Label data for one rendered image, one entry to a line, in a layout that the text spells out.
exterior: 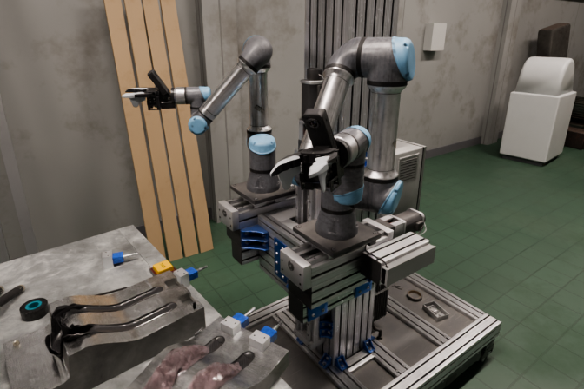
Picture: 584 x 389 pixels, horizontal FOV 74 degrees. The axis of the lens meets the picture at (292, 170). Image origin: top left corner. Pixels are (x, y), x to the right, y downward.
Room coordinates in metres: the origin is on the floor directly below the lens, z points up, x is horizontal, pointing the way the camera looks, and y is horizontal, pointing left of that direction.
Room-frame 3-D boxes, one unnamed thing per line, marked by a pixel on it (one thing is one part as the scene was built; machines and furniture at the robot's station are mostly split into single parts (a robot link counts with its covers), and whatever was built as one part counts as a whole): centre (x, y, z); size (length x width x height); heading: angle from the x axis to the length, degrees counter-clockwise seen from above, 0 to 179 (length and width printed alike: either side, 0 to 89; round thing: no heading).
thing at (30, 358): (0.94, 0.55, 0.87); 0.50 x 0.26 x 0.14; 130
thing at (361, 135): (0.93, -0.15, 1.43); 0.11 x 0.08 x 0.09; 151
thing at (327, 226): (1.22, -0.16, 1.09); 0.15 x 0.15 x 0.10
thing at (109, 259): (1.38, 0.70, 0.83); 0.13 x 0.05 x 0.05; 113
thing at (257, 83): (1.76, 0.15, 1.41); 0.15 x 0.12 x 0.55; 10
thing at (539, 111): (5.36, -3.45, 0.70); 0.78 x 0.64 x 1.40; 127
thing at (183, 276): (1.27, 0.38, 0.83); 0.13 x 0.05 x 0.05; 136
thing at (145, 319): (0.94, 0.53, 0.92); 0.35 x 0.16 x 0.09; 130
